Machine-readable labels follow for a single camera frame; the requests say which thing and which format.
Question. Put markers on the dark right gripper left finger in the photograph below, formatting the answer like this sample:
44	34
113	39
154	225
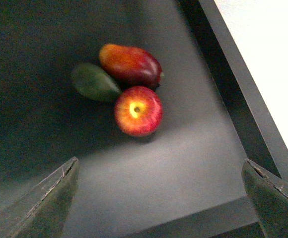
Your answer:
42	211

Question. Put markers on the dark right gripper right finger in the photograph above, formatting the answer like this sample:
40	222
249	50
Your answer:
269	196

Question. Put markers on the red yellow apple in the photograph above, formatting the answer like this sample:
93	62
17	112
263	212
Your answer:
138	111

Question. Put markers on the black front tray shelf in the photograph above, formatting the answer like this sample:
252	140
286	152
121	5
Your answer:
185	180

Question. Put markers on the red orange mango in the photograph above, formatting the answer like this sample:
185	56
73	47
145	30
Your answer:
131	65

